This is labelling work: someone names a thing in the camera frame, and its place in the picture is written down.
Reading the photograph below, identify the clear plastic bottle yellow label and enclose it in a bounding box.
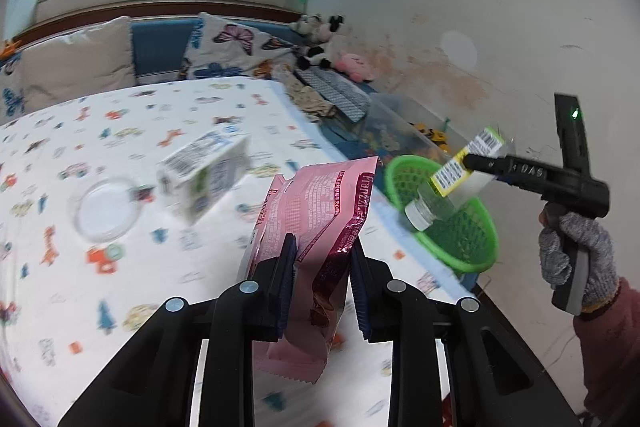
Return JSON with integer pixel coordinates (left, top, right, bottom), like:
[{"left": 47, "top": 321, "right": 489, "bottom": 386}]
[{"left": 405, "top": 127, "right": 515, "bottom": 231}]

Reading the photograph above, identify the clear round plastic lid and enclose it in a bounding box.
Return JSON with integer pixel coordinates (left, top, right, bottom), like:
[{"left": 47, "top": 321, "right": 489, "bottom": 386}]
[{"left": 70, "top": 176, "right": 141, "bottom": 243}]

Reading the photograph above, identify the white green milk carton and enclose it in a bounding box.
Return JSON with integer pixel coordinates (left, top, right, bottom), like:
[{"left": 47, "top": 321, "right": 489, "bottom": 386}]
[{"left": 157, "top": 130, "right": 250, "bottom": 225}]

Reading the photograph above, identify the pink snack bag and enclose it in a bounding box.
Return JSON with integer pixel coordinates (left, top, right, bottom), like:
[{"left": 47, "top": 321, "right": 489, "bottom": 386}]
[{"left": 241, "top": 157, "right": 378, "bottom": 384}]

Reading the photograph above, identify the grey gloved right hand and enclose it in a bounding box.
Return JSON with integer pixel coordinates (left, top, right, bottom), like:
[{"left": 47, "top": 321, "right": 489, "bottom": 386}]
[{"left": 538, "top": 202, "right": 620, "bottom": 314}]

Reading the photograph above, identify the green plastic mesh basket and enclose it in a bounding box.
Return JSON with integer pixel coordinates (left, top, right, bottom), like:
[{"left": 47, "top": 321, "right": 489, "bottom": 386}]
[{"left": 384, "top": 155, "right": 499, "bottom": 273}]

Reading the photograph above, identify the printed white tablecloth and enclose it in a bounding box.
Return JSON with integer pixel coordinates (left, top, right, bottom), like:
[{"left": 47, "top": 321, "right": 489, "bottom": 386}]
[{"left": 0, "top": 77, "right": 482, "bottom": 427}]

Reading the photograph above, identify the clear plastic toy bin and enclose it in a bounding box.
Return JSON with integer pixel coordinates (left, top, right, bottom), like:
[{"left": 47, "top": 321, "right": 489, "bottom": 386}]
[{"left": 359, "top": 93, "right": 465, "bottom": 164}]

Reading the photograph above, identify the pink plush toy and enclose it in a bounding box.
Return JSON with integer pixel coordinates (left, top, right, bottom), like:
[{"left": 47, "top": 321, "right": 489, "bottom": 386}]
[{"left": 333, "top": 53, "right": 375, "bottom": 83}]

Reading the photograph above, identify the crumpled beige cloth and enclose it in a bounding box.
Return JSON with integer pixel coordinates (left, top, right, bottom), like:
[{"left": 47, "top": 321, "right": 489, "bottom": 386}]
[{"left": 273, "top": 65, "right": 336, "bottom": 124}]

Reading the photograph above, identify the black white cow plush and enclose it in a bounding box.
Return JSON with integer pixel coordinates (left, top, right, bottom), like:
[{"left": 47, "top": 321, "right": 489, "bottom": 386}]
[{"left": 288, "top": 14, "right": 344, "bottom": 70}]

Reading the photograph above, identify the left butterfly print pillow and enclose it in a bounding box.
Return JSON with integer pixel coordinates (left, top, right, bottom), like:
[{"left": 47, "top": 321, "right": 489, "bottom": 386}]
[{"left": 0, "top": 53, "right": 25, "bottom": 124}]

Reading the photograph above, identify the butterfly print pillow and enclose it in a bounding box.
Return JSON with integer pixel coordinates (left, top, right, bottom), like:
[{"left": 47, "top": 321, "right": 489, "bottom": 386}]
[
  {"left": 0, "top": 53, "right": 25, "bottom": 124},
  {"left": 179, "top": 12, "right": 296, "bottom": 80}
]

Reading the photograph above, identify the beige cushion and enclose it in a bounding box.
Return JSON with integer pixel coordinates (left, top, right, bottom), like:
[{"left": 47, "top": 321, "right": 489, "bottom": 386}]
[{"left": 21, "top": 16, "right": 136, "bottom": 113}]

